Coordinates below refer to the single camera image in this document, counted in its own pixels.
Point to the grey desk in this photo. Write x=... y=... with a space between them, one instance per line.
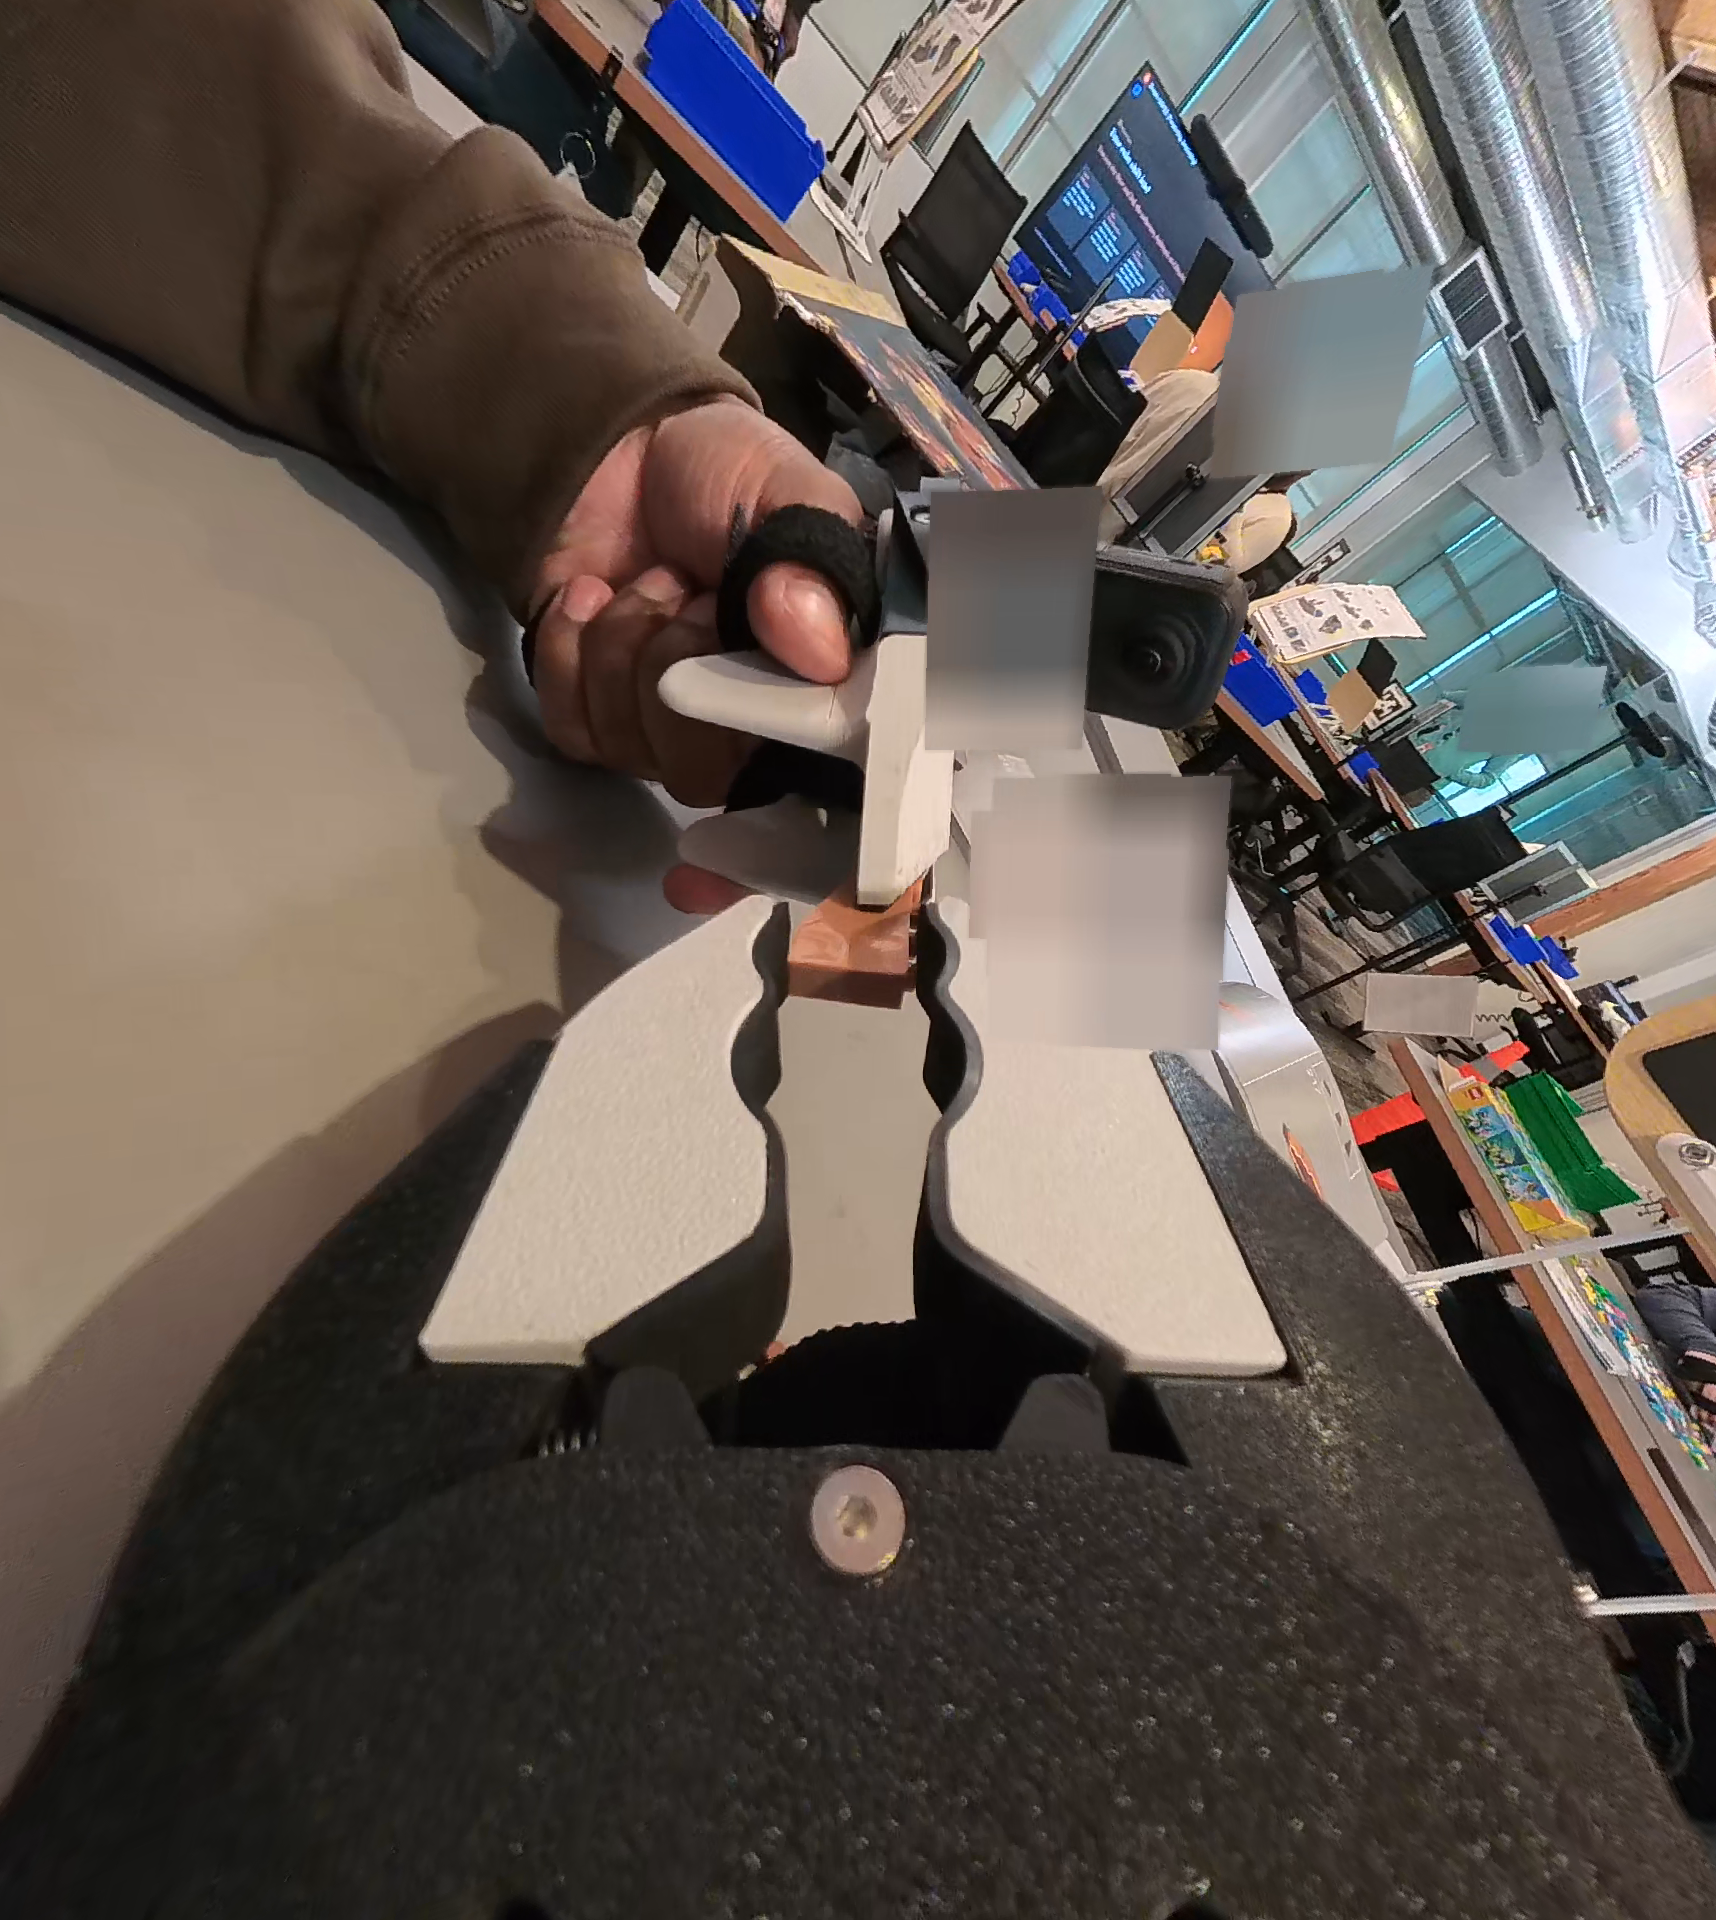
x=199 y=824

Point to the blue plastic bin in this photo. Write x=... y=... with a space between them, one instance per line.
x=739 y=89

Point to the person's left hand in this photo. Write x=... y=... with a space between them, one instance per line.
x=633 y=599

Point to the dark wall screen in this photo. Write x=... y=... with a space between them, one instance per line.
x=1129 y=209

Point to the printed instruction sheet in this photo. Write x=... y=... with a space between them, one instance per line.
x=1328 y=621
x=933 y=59

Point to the long table with toy bricks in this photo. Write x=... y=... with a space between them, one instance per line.
x=1594 y=1350

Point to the open instruction booklet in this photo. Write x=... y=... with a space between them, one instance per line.
x=1292 y=1079

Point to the silver ventilation duct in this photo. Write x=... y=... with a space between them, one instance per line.
x=1576 y=223

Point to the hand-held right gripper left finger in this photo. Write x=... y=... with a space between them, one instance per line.
x=619 y=1170

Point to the black floor lamp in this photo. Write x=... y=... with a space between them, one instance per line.
x=1642 y=731

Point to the red plastic object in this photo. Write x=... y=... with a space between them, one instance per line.
x=1385 y=1118

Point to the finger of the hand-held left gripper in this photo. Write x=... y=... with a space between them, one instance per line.
x=901 y=808

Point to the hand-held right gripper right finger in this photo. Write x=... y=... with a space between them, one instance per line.
x=1099 y=1199

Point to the orange toy brick assembly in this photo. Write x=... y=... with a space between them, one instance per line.
x=849 y=954

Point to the printed toy set box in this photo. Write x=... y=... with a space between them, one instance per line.
x=888 y=359

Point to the black office chair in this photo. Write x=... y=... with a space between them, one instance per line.
x=1083 y=419
x=956 y=223

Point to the person's left forearm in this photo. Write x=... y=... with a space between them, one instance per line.
x=273 y=223

